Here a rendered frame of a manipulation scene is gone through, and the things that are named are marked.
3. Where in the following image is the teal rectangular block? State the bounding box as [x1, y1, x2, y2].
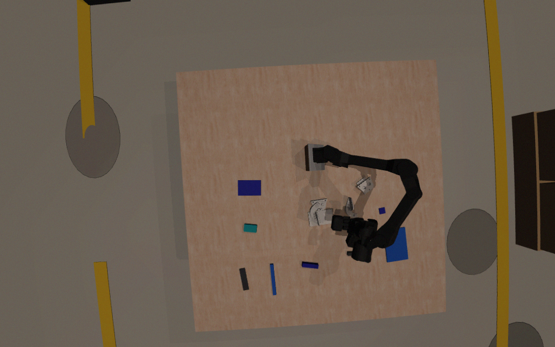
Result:
[244, 224, 257, 233]

